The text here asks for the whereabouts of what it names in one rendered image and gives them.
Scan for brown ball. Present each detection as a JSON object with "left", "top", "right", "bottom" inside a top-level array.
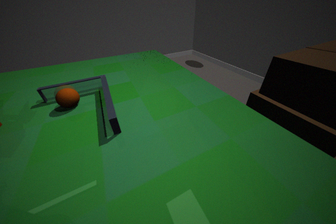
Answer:
[{"left": 55, "top": 88, "right": 80, "bottom": 108}]

